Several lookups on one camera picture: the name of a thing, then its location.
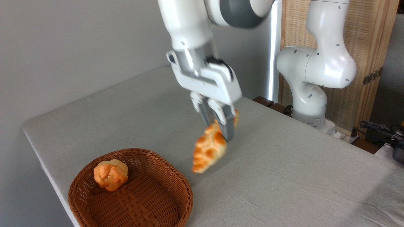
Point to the round knotted bread roll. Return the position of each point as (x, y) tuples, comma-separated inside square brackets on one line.
[(111, 175)]

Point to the dark brown wooden block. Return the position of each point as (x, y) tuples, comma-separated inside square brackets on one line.
[(263, 101), (279, 108)]

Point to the white power strip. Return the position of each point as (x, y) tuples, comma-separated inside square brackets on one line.
[(342, 135)]

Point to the brown woven wicker basket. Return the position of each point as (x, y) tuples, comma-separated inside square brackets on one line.
[(142, 201)]

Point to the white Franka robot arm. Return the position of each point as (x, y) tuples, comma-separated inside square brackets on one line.
[(189, 25)]

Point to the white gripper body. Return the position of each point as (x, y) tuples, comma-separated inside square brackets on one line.
[(217, 85)]

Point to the dark metal screen hinge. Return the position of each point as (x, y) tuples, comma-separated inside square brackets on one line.
[(372, 76)]

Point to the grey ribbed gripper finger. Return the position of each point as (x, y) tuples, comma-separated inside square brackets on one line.
[(202, 108), (226, 123)]

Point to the long braided bread loaf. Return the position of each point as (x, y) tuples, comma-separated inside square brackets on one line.
[(210, 148)]

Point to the grey device box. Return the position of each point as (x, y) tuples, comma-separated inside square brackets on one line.
[(399, 155)]

